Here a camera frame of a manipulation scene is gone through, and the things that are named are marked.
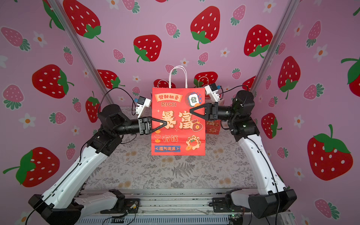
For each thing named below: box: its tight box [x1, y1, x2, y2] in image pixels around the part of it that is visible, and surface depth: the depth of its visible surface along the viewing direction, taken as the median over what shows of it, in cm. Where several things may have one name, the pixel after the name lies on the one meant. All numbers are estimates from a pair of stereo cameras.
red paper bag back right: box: [193, 71, 219, 88], surface depth 105 cm
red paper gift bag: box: [151, 65, 206, 156], surface depth 54 cm
